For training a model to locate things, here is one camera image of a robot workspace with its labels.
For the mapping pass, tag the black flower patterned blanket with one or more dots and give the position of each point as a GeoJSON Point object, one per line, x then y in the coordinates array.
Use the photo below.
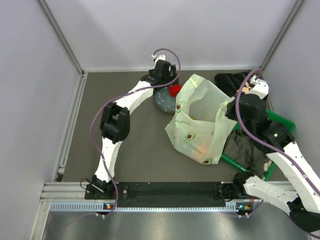
{"type": "Point", "coordinates": [230, 83]}

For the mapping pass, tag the pale green plastic bag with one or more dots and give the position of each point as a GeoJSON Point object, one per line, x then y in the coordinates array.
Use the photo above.
{"type": "Point", "coordinates": [199, 128]}

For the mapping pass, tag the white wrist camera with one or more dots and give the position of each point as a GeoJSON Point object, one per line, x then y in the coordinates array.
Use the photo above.
{"type": "Point", "coordinates": [155, 57]}
{"type": "Point", "coordinates": [259, 88]}

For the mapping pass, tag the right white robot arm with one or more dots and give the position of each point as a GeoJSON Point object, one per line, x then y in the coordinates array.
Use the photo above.
{"type": "Point", "coordinates": [302, 204]}

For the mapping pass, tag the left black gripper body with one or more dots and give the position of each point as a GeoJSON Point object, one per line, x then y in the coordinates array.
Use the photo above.
{"type": "Point", "coordinates": [167, 79]}

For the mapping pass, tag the green plastic bin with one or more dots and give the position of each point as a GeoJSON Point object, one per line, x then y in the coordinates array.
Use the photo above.
{"type": "Point", "coordinates": [278, 132]}

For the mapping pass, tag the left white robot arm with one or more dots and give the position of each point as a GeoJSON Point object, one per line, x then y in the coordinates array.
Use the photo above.
{"type": "Point", "coordinates": [115, 120]}

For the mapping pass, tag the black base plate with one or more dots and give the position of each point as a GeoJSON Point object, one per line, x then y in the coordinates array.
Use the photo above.
{"type": "Point", "coordinates": [133, 190]}

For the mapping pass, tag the slotted cable duct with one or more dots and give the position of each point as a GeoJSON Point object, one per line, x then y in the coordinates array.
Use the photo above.
{"type": "Point", "coordinates": [103, 206]}

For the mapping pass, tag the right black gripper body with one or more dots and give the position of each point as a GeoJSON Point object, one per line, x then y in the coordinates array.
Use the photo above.
{"type": "Point", "coordinates": [231, 111]}

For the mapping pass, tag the blue ceramic plate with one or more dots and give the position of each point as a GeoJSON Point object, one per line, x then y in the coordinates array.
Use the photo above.
{"type": "Point", "coordinates": [164, 101]}

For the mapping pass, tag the dark grey cloth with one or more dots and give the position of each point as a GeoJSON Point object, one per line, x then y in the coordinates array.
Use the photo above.
{"type": "Point", "coordinates": [240, 148]}

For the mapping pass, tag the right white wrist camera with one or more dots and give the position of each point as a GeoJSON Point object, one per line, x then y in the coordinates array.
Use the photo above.
{"type": "Point", "coordinates": [259, 88]}

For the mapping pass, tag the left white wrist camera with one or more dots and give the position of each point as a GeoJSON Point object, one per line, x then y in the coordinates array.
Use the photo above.
{"type": "Point", "coordinates": [155, 57]}

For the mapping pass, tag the red bell pepper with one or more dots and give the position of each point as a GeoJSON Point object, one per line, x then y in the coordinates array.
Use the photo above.
{"type": "Point", "coordinates": [174, 90]}

